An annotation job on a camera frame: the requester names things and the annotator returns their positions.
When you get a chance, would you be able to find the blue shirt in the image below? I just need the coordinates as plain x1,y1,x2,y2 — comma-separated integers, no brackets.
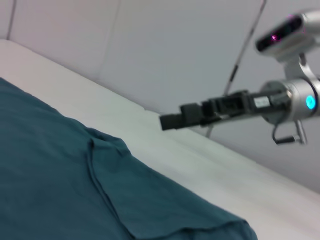
0,77,259,240

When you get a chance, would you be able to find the silver elbow plug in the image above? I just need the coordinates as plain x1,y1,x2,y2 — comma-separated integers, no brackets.
292,120,309,146

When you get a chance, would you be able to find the dark right arm cable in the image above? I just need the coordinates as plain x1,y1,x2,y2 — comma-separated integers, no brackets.
272,124,298,146

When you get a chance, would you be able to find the thin dark hanging cable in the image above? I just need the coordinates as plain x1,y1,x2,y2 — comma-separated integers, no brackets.
206,0,267,139

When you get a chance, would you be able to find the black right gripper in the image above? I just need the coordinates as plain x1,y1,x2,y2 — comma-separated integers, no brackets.
159,89,289,131

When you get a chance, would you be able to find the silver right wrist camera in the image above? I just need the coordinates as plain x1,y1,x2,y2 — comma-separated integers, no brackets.
254,10,320,83

